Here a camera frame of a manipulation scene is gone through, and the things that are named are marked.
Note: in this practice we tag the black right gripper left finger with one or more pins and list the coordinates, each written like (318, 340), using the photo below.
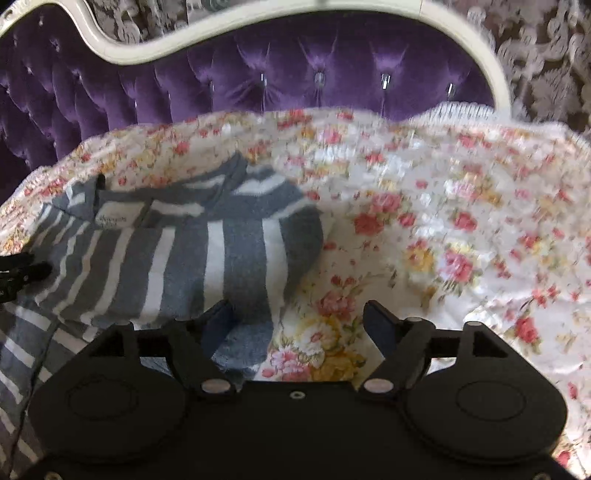
(191, 346)

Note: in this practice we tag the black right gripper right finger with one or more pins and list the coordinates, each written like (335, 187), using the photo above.
(403, 344)

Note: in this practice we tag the grey white striped cardigan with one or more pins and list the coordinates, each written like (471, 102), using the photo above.
(99, 258)

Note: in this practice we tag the floral bedspread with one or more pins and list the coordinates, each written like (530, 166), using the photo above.
(458, 221)

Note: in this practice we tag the purple tufted headboard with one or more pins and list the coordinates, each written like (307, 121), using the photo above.
(63, 81)

